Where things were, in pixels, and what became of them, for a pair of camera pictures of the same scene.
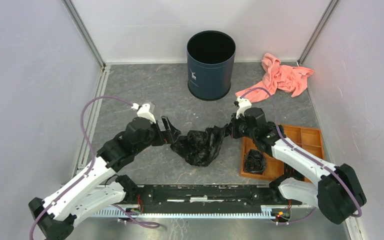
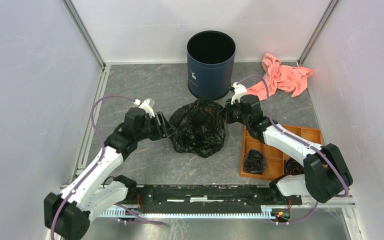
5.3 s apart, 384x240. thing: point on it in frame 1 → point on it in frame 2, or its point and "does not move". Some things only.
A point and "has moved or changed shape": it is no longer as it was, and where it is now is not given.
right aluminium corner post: [319, 28] does not move
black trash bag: [200, 147] has moved or changed shape
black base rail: [219, 200] does not move
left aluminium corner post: [85, 33] does not move
